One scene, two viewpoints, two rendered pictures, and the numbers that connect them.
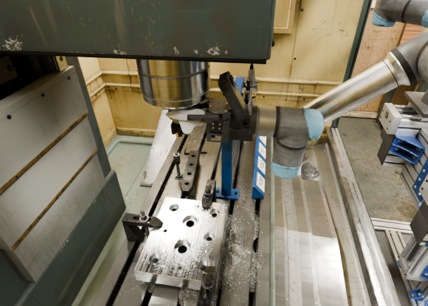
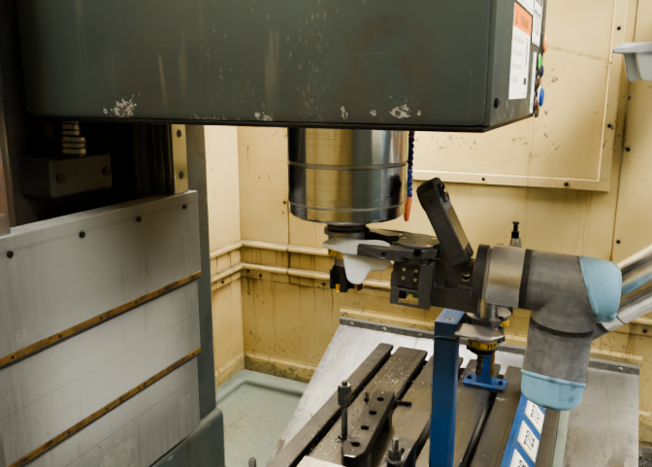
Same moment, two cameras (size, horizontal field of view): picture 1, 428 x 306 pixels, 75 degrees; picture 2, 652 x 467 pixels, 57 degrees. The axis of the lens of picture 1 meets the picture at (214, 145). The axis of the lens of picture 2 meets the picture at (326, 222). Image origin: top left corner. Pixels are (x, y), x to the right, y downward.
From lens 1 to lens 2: 0.23 m
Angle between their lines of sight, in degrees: 26
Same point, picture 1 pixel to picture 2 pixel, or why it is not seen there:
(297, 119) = (565, 269)
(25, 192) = (63, 372)
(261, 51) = (474, 111)
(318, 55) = not seen: outside the picture
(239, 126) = (454, 282)
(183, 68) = (357, 153)
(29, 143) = (96, 288)
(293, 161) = (562, 363)
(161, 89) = (317, 186)
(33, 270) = not seen: outside the picture
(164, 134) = (333, 372)
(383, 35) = not seen: outside the picture
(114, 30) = (261, 83)
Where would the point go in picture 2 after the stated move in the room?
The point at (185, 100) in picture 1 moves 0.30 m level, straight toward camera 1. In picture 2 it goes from (354, 211) to (316, 288)
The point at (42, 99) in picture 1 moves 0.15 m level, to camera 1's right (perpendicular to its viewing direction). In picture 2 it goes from (136, 225) to (214, 230)
